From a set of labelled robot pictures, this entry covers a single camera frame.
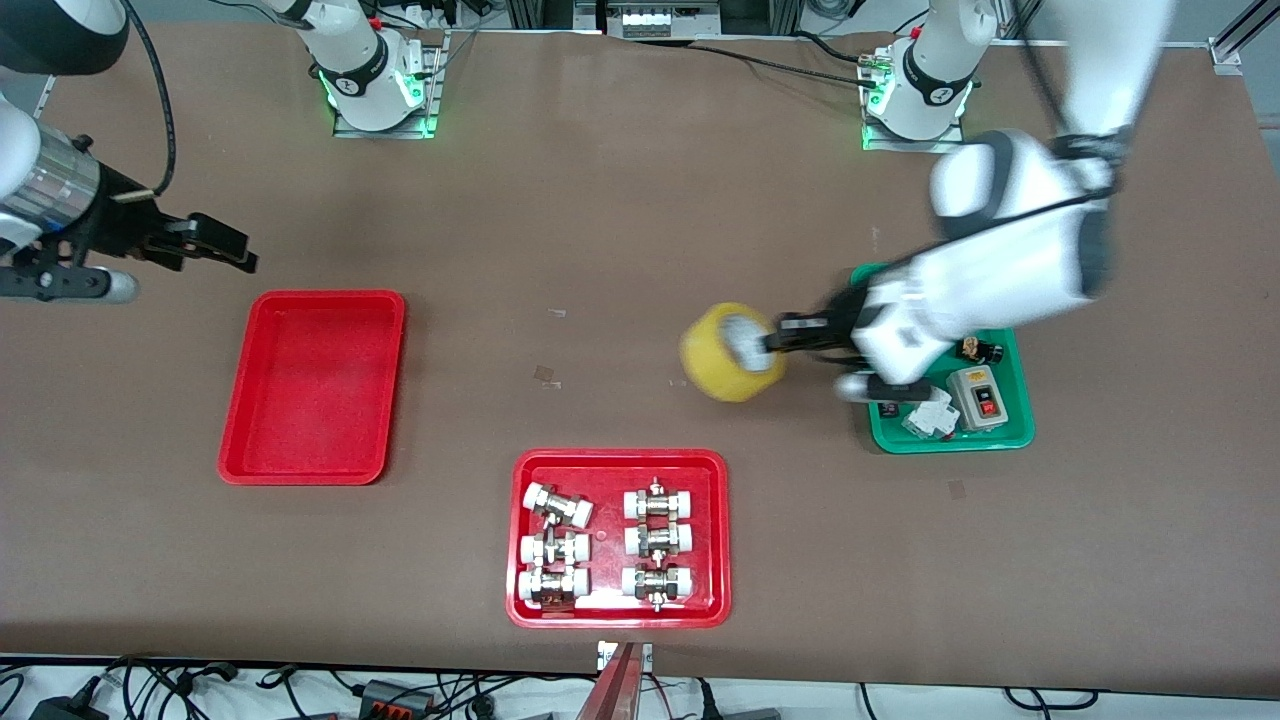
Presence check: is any yellow tape roll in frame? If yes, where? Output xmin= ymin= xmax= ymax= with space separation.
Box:
xmin=679 ymin=301 xmax=789 ymax=404

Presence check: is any empty-type red plastic tray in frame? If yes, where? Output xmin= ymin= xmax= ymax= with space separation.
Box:
xmin=217 ymin=289 xmax=408 ymax=487

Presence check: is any green plastic tray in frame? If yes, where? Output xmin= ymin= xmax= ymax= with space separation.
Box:
xmin=849 ymin=262 xmax=1037 ymax=455

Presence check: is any red tray with fittings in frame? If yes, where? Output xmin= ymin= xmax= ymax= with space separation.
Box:
xmin=505 ymin=448 xmax=733 ymax=630

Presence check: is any white circuit breaker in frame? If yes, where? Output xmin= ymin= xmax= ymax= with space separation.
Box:
xmin=900 ymin=388 xmax=962 ymax=443

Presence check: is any white metal pipe fitting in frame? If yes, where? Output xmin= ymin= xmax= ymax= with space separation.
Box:
xmin=620 ymin=564 xmax=696 ymax=612
xmin=519 ymin=530 xmax=592 ymax=569
xmin=516 ymin=567 xmax=592 ymax=610
xmin=622 ymin=522 xmax=695 ymax=559
xmin=622 ymin=479 xmax=697 ymax=522
xmin=522 ymin=482 xmax=595 ymax=530

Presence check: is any white power strip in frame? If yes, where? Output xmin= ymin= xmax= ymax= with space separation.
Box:
xmin=604 ymin=0 xmax=723 ymax=40

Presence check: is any red aluminium profile bar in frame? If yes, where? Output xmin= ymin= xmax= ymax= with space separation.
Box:
xmin=574 ymin=642 xmax=642 ymax=720

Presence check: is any black power adapter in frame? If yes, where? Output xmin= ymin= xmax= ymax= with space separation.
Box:
xmin=358 ymin=679 xmax=437 ymax=717

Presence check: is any black plug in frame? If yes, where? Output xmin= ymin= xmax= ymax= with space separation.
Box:
xmin=28 ymin=678 xmax=113 ymax=720

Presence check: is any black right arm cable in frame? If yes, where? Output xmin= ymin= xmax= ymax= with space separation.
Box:
xmin=112 ymin=0 xmax=177 ymax=201

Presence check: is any grey switch box red button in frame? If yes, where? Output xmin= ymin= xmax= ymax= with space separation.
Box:
xmin=944 ymin=365 xmax=1014 ymax=434

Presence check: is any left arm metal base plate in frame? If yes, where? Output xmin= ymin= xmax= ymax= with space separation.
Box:
xmin=861 ymin=48 xmax=968 ymax=155

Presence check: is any black cable on table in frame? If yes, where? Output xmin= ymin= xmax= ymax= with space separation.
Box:
xmin=690 ymin=30 xmax=886 ymax=87

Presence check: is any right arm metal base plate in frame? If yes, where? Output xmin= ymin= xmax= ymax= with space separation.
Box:
xmin=332 ymin=28 xmax=449 ymax=140

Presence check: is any silver profile bracket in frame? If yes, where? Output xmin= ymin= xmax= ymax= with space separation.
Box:
xmin=596 ymin=640 xmax=654 ymax=674

